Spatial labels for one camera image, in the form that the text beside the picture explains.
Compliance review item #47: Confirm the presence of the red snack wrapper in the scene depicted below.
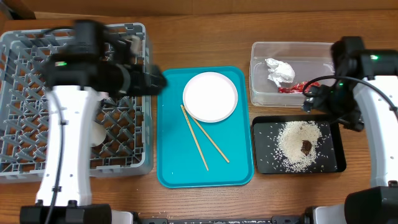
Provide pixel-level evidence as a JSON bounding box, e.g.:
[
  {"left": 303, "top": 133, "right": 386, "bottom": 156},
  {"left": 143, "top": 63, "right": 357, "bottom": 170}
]
[{"left": 278, "top": 82, "right": 320, "bottom": 94}]

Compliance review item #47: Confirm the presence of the brown food scrap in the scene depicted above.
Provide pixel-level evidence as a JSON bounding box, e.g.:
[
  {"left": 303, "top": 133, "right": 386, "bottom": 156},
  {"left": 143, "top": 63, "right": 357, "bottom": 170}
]
[{"left": 301, "top": 140, "right": 312, "bottom": 156}]

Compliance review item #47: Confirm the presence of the white rice pile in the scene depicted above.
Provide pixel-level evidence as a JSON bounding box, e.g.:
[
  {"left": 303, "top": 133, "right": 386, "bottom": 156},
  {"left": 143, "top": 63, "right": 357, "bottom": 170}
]
[{"left": 257, "top": 120, "right": 331, "bottom": 173}]

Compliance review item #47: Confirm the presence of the white paper cup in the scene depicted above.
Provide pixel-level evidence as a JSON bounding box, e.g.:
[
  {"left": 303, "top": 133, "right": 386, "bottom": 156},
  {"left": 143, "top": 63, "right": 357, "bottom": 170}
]
[{"left": 90, "top": 122, "right": 106, "bottom": 147}]

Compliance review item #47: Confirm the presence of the white napkin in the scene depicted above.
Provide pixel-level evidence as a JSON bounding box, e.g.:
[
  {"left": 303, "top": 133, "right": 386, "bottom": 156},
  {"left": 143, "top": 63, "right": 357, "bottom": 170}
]
[{"left": 265, "top": 58, "right": 295, "bottom": 87}]

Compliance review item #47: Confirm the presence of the large white round plate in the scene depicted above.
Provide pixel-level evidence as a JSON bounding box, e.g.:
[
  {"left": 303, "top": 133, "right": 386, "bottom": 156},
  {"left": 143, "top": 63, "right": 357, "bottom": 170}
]
[{"left": 182, "top": 72, "right": 238, "bottom": 123}]

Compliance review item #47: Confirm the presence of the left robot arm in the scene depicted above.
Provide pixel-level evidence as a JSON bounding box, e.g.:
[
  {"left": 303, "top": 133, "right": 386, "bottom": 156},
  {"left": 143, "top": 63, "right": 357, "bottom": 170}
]
[{"left": 19, "top": 19, "right": 167, "bottom": 223}]

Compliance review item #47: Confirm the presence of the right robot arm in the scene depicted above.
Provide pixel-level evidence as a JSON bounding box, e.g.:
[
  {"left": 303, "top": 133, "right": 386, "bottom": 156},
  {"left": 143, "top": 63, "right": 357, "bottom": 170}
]
[{"left": 302, "top": 37, "right": 397, "bottom": 224}]

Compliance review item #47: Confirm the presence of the clear plastic waste bin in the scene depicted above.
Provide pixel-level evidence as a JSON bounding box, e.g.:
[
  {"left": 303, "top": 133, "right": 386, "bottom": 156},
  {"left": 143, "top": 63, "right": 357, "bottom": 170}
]
[{"left": 249, "top": 42, "right": 334, "bottom": 108}]

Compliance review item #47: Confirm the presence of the black rectangular tray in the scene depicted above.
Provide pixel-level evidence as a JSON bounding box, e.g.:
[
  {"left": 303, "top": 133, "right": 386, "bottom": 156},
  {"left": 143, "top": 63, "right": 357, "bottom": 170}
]
[{"left": 252, "top": 115, "right": 346, "bottom": 174}]

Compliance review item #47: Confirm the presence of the grey plastic dish rack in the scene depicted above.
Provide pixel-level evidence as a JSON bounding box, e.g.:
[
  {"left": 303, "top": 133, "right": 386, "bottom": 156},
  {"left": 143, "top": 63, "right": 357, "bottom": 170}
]
[{"left": 1, "top": 29, "right": 153, "bottom": 184}]

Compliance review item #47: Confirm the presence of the teal plastic serving tray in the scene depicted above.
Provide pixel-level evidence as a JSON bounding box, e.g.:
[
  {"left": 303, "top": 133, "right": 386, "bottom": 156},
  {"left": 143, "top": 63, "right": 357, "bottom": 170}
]
[{"left": 156, "top": 66, "right": 254, "bottom": 188}]

